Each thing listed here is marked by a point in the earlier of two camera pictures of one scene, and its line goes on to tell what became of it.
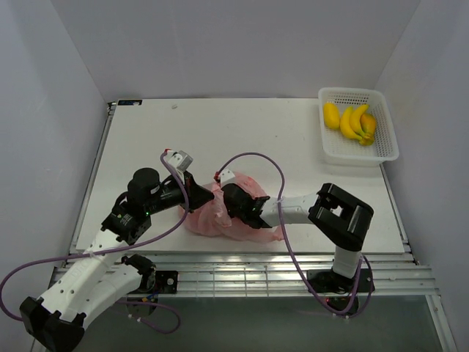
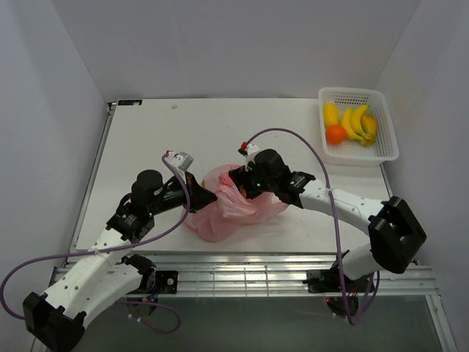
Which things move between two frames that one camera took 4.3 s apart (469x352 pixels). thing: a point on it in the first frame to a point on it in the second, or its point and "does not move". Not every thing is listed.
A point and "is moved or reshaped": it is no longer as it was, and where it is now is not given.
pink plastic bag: x=213 y=218 is moved or reshaped
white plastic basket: x=340 y=151 does not move
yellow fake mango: x=331 y=115 does not move
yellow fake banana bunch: x=350 y=122 does not move
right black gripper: x=231 y=215 to x=240 y=176
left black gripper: x=198 y=195 does not move
